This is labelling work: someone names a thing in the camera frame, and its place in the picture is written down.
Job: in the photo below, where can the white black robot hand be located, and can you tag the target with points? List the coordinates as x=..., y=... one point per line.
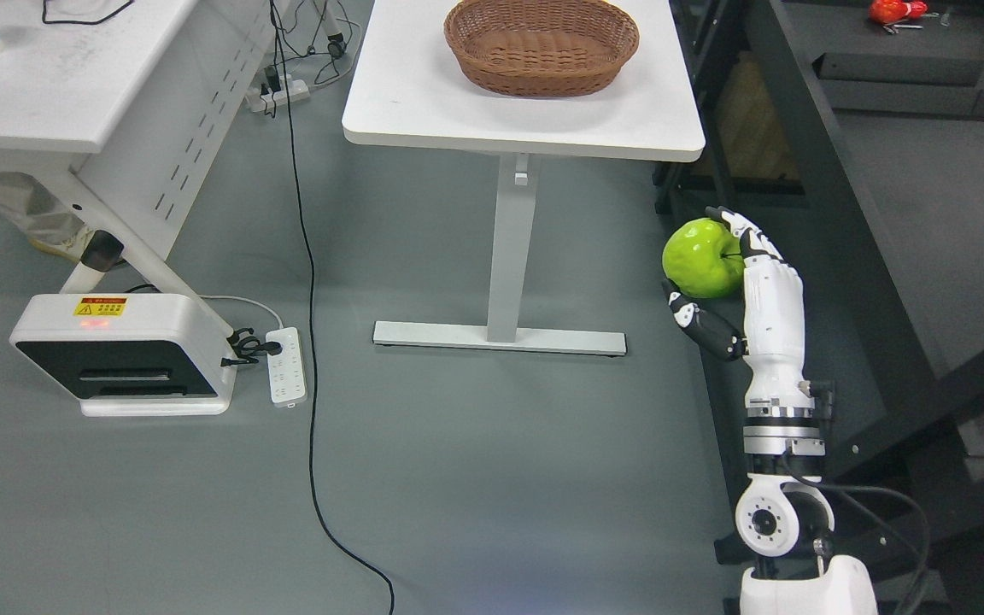
x=772, y=338

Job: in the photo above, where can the green apple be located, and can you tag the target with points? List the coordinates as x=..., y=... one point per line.
x=703, y=259

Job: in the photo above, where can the white black robot base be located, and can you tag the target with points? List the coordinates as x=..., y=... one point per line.
x=130, y=355

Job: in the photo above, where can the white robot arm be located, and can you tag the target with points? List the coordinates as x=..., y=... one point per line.
x=783, y=517

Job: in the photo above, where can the red toy on shelf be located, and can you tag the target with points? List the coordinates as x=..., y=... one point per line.
x=887, y=12

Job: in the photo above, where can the brown wicker basket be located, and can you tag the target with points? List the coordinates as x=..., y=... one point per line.
x=541, y=48

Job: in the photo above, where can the white power strip near base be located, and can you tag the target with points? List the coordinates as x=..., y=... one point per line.
x=286, y=368

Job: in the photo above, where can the white power strip far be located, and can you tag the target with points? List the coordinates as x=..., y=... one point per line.
x=266, y=101

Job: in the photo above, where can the white perforated workbench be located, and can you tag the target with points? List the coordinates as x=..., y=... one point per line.
x=120, y=110

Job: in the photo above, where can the white pedestal table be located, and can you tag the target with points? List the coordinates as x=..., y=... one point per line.
x=408, y=90

